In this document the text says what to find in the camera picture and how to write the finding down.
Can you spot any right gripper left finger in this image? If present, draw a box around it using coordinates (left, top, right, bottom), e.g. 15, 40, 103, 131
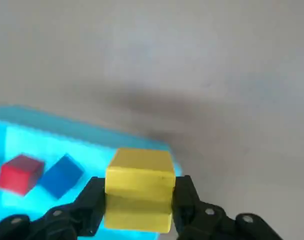
0, 176, 107, 240

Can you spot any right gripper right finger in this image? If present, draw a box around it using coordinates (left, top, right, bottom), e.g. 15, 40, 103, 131
171, 174, 286, 240

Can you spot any blue cube block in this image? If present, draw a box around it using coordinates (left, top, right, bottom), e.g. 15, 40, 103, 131
38, 154, 85, 200

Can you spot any red cube block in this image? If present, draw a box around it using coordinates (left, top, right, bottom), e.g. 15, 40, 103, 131
0, 154, 46, 196

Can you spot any yellow cube block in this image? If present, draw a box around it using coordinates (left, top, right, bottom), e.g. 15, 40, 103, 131
104, 147, 177, 234

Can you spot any cyan open box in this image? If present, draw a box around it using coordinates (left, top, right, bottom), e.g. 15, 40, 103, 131
0, 104, 184, 240

